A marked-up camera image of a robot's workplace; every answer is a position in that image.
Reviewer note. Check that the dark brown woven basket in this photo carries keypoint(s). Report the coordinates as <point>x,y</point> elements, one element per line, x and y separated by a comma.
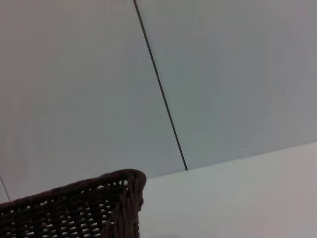
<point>74,210</point>

